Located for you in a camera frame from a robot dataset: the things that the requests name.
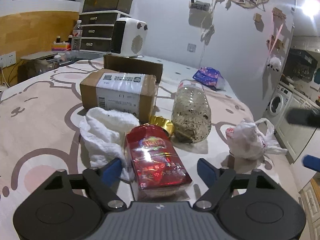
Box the white wall power socket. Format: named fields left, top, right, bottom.
left=0, top=51, right=16, bottom=68

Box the white plush wall toy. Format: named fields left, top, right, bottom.
left=267, top=56, right=282, bottom=72

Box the clear plastic bottle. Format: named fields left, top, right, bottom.
left=171, top=79, right=212, bottom=144

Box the white desktop fan heater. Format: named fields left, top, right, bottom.
left=110, top=17, right=148, bottom=57

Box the white plastic bag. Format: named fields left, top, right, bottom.
left=225, top=118, right=287, bottom=160

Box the white drawer organizer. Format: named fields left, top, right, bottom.
left=79, top=10, right=129, bottom=53

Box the gold foil wrapper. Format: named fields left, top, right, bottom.
left=149, top=115, right=175, bottom=138

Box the white washing machine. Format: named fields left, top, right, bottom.
left=263, top=85, right=292, bottom=129

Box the white cloth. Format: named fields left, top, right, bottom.
left=79, top=107, right=139, bottom=181

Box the brown cardboard parcel box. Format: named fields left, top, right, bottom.
left=80, top=55, right=163, bottom=124

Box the purple blue tissue pack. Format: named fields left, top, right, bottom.
left=193, top=67, right=225, bottom=89

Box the wall switch plate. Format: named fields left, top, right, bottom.
left=187, top=43, right=196, bottom=53

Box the water bottle red label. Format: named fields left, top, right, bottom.
left=71, top=20, right=82, bottom=50

